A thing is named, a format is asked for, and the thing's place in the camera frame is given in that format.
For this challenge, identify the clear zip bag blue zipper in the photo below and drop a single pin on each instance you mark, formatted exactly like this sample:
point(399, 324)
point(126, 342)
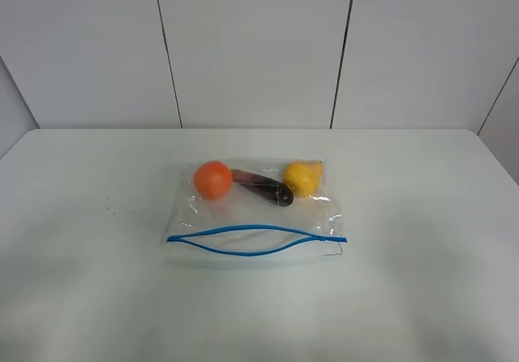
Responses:
point(242, 224)

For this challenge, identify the dark purple eggplant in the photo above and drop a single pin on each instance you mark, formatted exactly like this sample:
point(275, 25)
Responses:
point(271, 190)

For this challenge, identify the yellow lemon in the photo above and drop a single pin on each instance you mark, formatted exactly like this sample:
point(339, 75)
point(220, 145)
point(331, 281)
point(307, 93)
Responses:
point(296, 179)

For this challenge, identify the orange round fruit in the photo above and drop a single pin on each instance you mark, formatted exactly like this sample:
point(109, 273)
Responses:
point(213, 180)

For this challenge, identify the yellow pear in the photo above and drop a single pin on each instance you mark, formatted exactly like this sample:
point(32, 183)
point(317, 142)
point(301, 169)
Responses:
point(315, 169)

